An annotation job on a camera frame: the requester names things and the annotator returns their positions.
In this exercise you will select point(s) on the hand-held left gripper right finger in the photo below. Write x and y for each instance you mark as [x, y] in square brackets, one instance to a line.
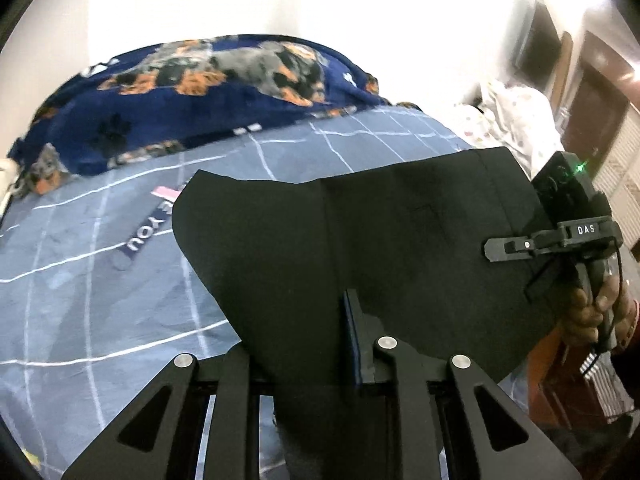
[356, 350]

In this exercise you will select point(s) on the blue grid bed sheet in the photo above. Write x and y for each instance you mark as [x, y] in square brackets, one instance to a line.
[100, 260]

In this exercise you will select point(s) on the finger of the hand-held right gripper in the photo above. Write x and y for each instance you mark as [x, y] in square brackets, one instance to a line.
[510, 249]
[545, 277]

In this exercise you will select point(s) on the white dotted bedding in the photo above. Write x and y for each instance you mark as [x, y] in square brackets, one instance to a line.
[510, 115]

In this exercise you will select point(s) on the brown wooden wardrobe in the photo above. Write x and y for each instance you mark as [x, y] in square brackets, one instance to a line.
[600, 90]

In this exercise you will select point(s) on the black pants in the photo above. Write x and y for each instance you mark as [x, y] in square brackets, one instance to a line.
[400, 240]

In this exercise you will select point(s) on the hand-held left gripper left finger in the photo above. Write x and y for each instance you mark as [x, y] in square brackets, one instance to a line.
[234, 377]

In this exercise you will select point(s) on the person's right hand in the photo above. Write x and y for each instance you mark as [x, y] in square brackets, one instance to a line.
[582, 317]

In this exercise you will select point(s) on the white slatted panel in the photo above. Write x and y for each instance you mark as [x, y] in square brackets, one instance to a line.
[622, 180]

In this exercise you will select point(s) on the brown wooden board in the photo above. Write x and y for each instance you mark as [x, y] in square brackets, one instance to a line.
[550, 375]

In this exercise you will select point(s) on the navy dog print blanket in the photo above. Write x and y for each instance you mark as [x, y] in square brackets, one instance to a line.
[175, 105]

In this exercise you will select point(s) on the person's right forearm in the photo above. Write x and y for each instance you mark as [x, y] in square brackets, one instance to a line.
[632, 327]

